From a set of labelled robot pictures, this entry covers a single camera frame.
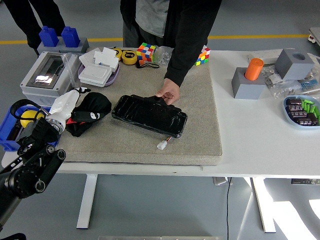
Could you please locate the person's left hand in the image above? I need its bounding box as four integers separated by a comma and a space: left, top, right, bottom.
155, 78, 181, 106

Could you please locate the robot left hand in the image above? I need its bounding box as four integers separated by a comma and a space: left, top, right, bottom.
46, 86, 105, 125

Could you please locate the black rag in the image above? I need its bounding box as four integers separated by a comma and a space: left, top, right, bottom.
65, 91, 113, 138

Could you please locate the desk control panel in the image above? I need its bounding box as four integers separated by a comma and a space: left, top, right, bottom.
290, 178, 320, 185

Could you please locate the empty clear plastic bag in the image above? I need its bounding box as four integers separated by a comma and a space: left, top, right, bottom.
60, 52, 83, 89

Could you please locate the yellow lemon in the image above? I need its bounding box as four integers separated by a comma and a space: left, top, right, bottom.
19, 110, 46, 129

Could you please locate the colourful puzzle cube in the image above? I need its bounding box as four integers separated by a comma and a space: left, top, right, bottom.
136, 41, 157, 64
194, 44, 211, 67

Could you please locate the yellow tape measure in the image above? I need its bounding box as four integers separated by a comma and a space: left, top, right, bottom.
121, 49, 138, 66
111, 47, 123, 61

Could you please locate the dark capacitor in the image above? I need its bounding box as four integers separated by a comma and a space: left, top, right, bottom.
6, 119, 21, 141

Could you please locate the purple tray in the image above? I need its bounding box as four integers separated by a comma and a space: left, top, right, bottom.
77, 62, 121, 88

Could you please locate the blue plastic bin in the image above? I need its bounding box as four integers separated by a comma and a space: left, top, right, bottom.
0, 104, 62, 153

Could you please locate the grey-brown mat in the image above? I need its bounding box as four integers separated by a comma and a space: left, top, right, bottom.
55, 46, 223, 167

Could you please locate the grey base for blue blocks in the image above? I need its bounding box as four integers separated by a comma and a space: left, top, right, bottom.
36, 36, 90, 55

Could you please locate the blue plastic block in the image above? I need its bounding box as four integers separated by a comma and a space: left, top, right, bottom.
60, 26, 81, 48
38, 25, 60, 48

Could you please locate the grey block holder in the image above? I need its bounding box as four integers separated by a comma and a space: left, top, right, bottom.
231, 66, 270, 100

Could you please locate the person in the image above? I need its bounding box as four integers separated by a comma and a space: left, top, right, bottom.
119, 0, 223, 88
1, 0, 66, 56

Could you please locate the orange cylinder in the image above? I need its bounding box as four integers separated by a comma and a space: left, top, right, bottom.
244, 57, 265, 81

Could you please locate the white table leg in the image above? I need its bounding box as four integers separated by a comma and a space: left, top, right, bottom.
76, 174, 98, 230
250, 177, 277, 234

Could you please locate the clear bag of metal parts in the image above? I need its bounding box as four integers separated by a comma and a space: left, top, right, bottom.
261, 63, 285, 87

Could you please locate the clear bag of small screws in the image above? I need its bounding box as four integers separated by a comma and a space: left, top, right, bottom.
265, 79, 303, 100

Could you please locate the light blue bowl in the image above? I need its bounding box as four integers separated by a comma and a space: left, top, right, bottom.
282, 94, 320, 131

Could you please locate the grey cube with round hole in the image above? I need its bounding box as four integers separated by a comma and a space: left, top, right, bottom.
274, 48, 315, 81

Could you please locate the clear bag of blue resistors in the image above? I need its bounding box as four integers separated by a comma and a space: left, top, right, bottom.
298, 71, 320, 95

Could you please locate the white cart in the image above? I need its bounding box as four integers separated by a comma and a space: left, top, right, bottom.
307, 26, 320, 48

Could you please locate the grey electrical enclosure box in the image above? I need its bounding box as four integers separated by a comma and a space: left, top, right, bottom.
19, 51, 82, 107

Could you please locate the black strap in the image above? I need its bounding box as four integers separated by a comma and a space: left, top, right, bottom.
135, 61, 160, 70

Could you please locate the white wall switch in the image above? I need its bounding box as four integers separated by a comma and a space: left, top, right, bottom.
78, 64, 113, 88

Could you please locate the white connector with coloured wires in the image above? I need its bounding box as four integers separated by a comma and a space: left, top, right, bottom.
156, 136, 173, 151

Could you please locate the grey bracket under table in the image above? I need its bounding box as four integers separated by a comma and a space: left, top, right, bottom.
212, 176, 233, 186

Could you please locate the black cable under table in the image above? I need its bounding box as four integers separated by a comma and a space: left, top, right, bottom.
225, 177, 232, 240

